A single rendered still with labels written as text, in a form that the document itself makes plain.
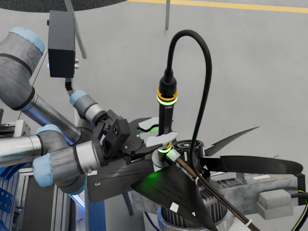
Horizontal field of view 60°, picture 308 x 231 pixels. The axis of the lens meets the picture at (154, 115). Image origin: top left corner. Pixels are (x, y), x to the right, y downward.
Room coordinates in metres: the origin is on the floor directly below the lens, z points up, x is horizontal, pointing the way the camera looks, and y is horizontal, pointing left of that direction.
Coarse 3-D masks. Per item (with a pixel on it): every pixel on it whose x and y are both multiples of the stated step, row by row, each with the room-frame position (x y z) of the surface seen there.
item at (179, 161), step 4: (176, 160) 0.29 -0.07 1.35; (180, 160) 0.29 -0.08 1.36; (180, 164) 0.28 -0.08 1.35; (184, 164) 0.28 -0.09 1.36; (184, 168) 0.27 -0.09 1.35; (188, 168) 0.26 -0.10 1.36; (188, 172) 0.25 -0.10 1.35; (192, 172) 0.25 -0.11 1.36; (192, 176) 0.24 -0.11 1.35; (196, 176) 0.24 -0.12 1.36; (200, 180) 0.23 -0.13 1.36; (204, 184) 0.22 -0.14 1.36; (208, 188) 0.21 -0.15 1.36; (212, 192) 0.20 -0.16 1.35; (216, 196) 0.19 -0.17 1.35; (220, 200) 0.18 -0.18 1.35; (224, 204) 0.17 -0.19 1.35; (228, 208) 0.16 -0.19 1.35; (232, 212) 0.15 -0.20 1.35; (236, 216) 0.14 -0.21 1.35; (240, 220) 0.13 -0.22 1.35; (244, 224) 0.12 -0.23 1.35; (252, 228) 0.11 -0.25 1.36
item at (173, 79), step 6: (168, 72) 0.33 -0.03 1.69; (162, 78) 0.34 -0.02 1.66; (168, 78) 0.32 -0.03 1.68; (174, 78) 0.34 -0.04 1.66; (162, 84) 0.32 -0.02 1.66; (168, 84) 0.32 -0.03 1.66; (174, 84) 0.32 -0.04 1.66; (162, 90) 0.32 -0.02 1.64; (168, 90) 0.32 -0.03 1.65; (174, 90) 0.32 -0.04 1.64; (162, 156) 0.32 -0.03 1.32
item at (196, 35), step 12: (180, 36) 0.32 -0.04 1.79; (192, 36) 0.30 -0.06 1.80; (204, 48) 0.28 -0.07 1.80; (168, 60) 0.33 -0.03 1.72; (204, 84) 0.27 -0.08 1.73; (204, 96) 0.27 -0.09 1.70; (204, 108) 0.27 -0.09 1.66; (192, 144) 0.26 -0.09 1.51; (192, 168) 0.25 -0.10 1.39; (204, 180) 0.22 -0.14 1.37; (216, 192) 0.19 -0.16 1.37; (228, 204) 0.16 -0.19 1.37; (240, 216) 0.13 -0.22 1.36
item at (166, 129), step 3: (165, 108) 0.31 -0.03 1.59; (168, 108) 0.31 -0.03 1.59; (165, 111) 0.31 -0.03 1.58; (168, 111) 0.31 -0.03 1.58; (165, 114) 0.31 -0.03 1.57; (168, 114) 0.31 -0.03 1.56; (165, 117) 0.31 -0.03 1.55; (168, 117) 0.31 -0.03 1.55; (165, 120) 0.31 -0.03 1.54; (168, 120) 0.31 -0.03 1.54; (165, 123) 0.31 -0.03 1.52; (168, 123) 0.31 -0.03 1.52; (165, 126) 0.31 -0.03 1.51; (168, 126) 0.31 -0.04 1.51; (165, 129) 0.31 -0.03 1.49; (168, 129) 0.31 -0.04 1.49; (165, 132) 0.31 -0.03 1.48; (168, 132) 0.31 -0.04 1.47
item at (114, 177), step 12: (108, 168) 0.33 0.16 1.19; (120, 168) 0.32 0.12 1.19; (132, 168) 0.32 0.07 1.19; (144, 168) 0.32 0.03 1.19; (96, 180) 0.28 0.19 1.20; (108, 180) 0.28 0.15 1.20; (120, 180) 0.28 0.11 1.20; (132, 180) 0.28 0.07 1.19; (96, 192) 0.24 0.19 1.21; (108, 192) 0.24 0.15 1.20; (120, 192) 0.24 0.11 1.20
